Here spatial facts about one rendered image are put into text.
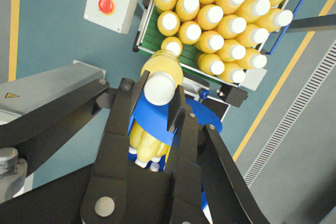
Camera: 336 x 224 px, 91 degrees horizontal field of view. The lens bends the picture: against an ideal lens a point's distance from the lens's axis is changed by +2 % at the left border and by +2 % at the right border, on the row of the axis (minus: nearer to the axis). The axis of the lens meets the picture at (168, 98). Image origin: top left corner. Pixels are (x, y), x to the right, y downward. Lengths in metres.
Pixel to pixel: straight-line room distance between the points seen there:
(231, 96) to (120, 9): 0.47
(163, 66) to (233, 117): 1.73
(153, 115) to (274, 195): 2.64
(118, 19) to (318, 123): 2.34
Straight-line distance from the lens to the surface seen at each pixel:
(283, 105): 2.14
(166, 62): 0.24
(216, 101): 1.61
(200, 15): 0.54
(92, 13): 0.51
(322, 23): 0.78
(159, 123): 0.41
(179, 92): 0.18
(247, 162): 2.36
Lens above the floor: 1.57
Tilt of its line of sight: 70 degrees down
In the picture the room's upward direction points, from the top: 175 degrees clockwise
